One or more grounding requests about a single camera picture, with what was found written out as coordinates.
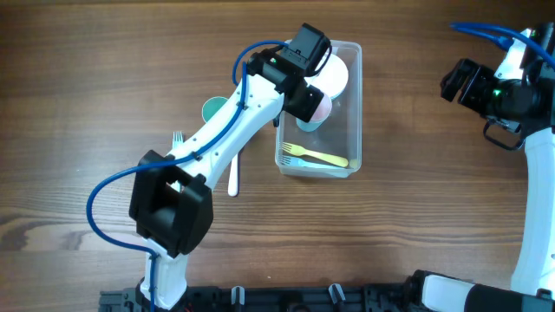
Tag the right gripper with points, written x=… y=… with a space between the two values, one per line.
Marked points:
x=453 y=81

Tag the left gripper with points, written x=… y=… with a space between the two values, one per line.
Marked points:
x=307 y=102

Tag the pink cup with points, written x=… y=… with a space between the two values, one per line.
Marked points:
x=323 y=110

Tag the blue cup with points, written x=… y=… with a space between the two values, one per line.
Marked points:
x=308 y=126

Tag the white pink bowl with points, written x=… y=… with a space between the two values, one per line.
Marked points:
x=332 y=79

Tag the yellow fork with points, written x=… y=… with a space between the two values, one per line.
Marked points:
x=297 y=150

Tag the light blue fork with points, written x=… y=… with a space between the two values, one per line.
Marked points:
x=297 y=162

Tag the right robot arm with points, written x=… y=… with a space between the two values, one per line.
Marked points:
x=518 y=96

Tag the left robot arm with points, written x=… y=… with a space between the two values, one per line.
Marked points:
x=171 y=201

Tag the clear plastic container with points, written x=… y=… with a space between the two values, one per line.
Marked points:
x=341 y=133

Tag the green cup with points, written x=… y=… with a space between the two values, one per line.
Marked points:
x=212 y=106

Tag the white spoon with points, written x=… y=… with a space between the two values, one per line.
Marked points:
x=232 y=188

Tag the mint green fork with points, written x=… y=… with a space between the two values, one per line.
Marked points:
x=178 y=139

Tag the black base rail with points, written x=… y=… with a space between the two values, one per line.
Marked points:
x=387 y=297

